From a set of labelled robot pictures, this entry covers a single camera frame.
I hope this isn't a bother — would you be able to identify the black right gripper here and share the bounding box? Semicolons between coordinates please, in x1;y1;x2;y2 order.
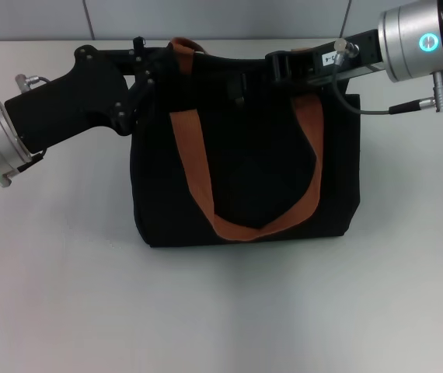
228;29;384;103

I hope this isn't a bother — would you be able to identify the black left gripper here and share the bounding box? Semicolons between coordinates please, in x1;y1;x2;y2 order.
3;44;169;155

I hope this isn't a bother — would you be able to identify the left gripper cable with plug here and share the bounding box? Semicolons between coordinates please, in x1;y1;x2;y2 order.
14;73;54;94

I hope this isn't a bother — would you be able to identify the black food bag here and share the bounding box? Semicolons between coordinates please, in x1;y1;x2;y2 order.
130;35;362;249

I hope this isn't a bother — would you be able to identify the gripper cable with plug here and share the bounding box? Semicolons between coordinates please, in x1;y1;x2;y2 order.
14;73;54;94
330;38;443;116

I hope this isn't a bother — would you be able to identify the right gripper cable with plug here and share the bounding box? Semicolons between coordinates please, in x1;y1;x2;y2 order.
330;38;443;116

